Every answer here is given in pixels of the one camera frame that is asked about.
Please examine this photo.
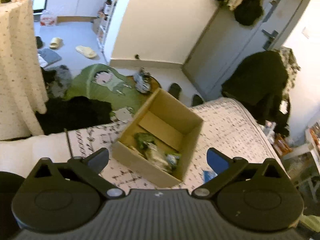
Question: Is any cream slipper near wall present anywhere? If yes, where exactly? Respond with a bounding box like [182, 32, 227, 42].
[75, 46, 97, 59]

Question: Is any grey fluffy cloth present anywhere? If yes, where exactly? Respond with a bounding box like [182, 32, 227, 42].
[43, 65, 72, 99]

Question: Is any grey door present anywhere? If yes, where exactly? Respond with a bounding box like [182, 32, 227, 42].
[183, 0, 310, 101]

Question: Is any brown cardboard box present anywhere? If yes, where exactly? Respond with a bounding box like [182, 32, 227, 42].
[112, 89, 203, 188]

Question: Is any blue snack packet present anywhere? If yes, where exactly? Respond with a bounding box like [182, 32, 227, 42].
[203, 171, 217, 183]

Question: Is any green snack bag in box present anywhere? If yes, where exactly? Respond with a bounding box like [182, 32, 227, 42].
[134, 133, 157, 153]

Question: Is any orange wooden crate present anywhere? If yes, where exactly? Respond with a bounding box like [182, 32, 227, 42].
[272, 134, 292, 158]

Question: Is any green cartoon floor rug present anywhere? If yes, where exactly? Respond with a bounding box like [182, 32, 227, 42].
[65, 63, 146, 121]

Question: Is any white storage shelf rack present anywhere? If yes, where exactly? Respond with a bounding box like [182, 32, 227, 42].
[97, 0, 117, 52]

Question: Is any black coat on chair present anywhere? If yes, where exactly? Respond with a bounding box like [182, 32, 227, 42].
[221, 51, 291, 137]

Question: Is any black slipper right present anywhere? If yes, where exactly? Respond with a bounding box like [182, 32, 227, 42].
[191, 94, 204, 107]

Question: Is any black clothes pile on floor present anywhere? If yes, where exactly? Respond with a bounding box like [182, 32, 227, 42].
[35, 96, 112, 135]

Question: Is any black slipper left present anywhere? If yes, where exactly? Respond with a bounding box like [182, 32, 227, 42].
[168, 83, 182, 100]

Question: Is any black slipper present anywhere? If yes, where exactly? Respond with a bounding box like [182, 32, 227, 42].
[191, 94, 204, 107]
[168, 83, 182, 100]

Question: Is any grey sneakers pair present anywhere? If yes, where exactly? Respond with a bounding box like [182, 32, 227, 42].
[133, 68, 151, 94]

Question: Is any cream slipper far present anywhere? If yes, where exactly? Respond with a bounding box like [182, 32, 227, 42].
[49, 37, 62, 49]

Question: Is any patterned white bed cover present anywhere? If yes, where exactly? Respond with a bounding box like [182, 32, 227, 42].
[1, 99, 278, 191]

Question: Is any grey folded cloth on floor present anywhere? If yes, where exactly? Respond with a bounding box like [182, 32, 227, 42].
[38, 48, 62, 68]

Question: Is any red white plastic bag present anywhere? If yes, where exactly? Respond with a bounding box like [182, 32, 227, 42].
[40, 10, 57, 27]

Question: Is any clear plastic snack bag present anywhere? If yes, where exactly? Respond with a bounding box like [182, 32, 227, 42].
[144, 143, 181, 173]

